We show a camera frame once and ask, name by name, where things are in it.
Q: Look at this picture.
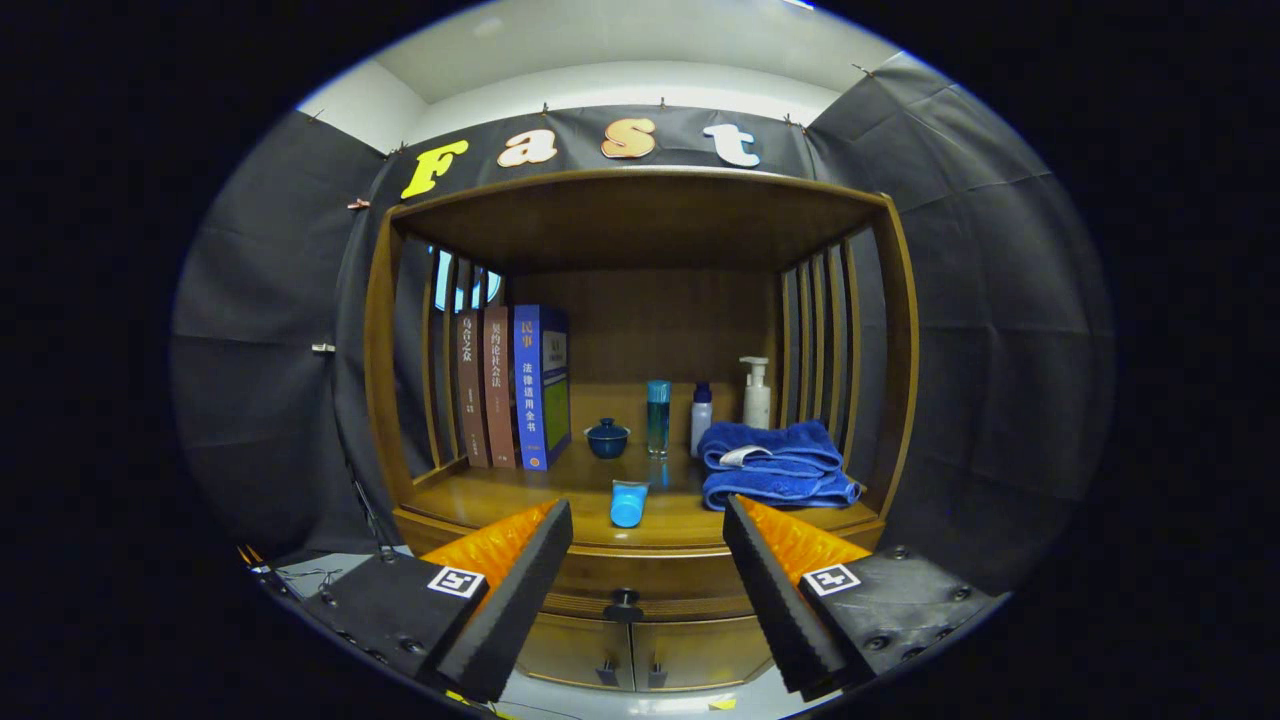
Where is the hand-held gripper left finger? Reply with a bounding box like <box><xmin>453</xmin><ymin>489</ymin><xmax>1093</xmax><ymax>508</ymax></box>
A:
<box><xmin>300</xmin><ymin>498</ymin><xmax>574</xmax><ymax>704</ymax></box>

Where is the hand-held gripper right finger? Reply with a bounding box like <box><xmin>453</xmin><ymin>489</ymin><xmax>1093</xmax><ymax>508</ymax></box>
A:
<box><xmin>722</xmin><ymin>493</ymin><xmax>1004</xmax><ymax>702</ymax></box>

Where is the brown wooden drawer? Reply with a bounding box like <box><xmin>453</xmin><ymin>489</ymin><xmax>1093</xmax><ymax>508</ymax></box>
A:
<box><xmin>520</xmin><ymin>546</ymin><xmax>766</xmax><ymax>624</ymax></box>

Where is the blue squeeze tube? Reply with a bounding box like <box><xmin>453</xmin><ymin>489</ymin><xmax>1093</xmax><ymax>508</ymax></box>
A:
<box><xmin>610</xmin><ymin>479</ymin><xmax>650</xmax><ymax>529</ymax></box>

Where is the wooden cabinet door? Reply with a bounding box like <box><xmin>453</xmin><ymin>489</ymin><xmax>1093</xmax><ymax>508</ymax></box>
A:
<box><xmin>634</xmin><ymin>615</ymin><xmax>776</xmax><ymax>693</ymax></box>
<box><xmin>515</xmin><ymin>612</ymin><xmax>635</xmax><ymax>691</ymax></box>

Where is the wooden countertop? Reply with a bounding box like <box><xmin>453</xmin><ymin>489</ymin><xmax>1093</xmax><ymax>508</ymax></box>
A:
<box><xmin>395</xmin><ymin>440</ymin><xmax>886</xmax><ymax>551</ymax></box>

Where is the brown wooden cabinet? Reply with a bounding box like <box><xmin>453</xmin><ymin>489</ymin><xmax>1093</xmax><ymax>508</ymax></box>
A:
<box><xmin>362</xmin><ymin>166</ymin><xmax>921</xmax><ymax>693</ymax></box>

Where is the folded blue towel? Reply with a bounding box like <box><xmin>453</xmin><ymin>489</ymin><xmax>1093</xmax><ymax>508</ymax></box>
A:
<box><xmin>697</xmin><ymin>420</ymin><xmax>863</xmax><ymax>512</ymax></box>

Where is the blue lidded teacup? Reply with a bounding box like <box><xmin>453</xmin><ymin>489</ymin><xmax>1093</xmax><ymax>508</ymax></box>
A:
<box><xmin>585</xmin><ymin>418</ymin><xmax>631</xmax><ymax>460</ymax></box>

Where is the white pump bottle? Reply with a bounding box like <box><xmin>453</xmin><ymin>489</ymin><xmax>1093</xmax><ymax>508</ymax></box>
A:
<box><xmin>741</xmin><ymin>356</ymin><xmax>772</xmax><ymax>431</ymax></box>

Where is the thick blue book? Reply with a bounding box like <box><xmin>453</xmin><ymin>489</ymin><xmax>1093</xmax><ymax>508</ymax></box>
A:
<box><xmin>513</xmin><ymin>304</ymin><xmax>571</xmax><ymax>471</ymax></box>

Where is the reddish brown book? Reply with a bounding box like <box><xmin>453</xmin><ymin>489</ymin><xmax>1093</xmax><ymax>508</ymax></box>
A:
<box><xmin>483</xmin><ymin>306</ymin><xmax>519</xmax><ymax>470</ymax></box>

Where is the dark brown book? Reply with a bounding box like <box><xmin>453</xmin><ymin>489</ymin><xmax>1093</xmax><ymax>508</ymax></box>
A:
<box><xmin>456</xmin><ymin>310</ymin><xmax>491</xmax><ymax>469</ymax></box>

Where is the clear blue bottle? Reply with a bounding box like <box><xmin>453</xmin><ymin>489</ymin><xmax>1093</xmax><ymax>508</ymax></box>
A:
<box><xmin>646</xmin><ymin>379</ymin><xmax>672</xmax><ymax>458</ymax></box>

